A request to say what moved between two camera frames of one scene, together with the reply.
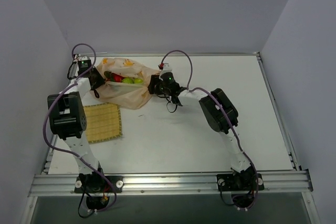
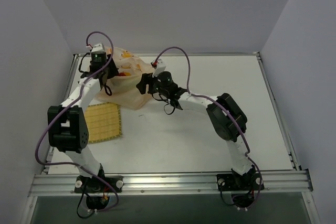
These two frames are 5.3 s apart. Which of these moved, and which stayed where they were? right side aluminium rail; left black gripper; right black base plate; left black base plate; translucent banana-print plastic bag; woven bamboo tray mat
Moved: left black gripper; translucent banana-print plastic bag
Stayed: right black base plate; left black base plate; right side aluminium rail; woven bamboo tray mat
